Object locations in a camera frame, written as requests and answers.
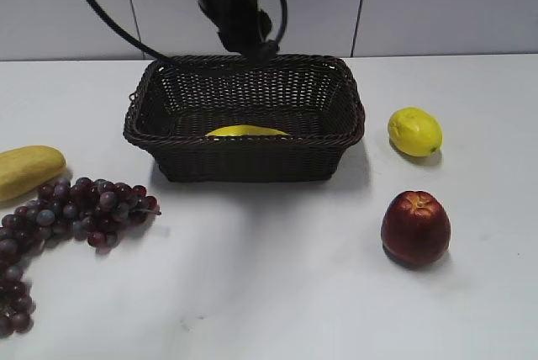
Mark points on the black wicker basket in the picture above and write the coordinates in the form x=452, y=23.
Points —
x=314, y=99

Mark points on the red apple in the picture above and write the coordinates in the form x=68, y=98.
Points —
x=416, y=230

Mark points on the yellow mango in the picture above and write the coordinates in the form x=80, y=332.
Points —
x=25, y=168

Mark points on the yellow lemon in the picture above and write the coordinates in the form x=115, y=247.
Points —
x=414, y=132

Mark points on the yellow banana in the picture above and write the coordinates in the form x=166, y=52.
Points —
x=239, y=130

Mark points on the purple grape bunch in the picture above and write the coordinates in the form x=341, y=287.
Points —
x=97, y=212

